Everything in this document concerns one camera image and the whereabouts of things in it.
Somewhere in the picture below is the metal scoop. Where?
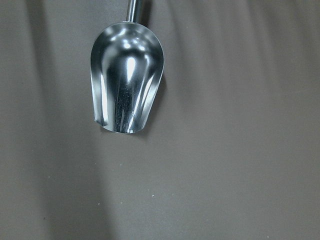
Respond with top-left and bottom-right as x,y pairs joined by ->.
90,0 -> 165,134

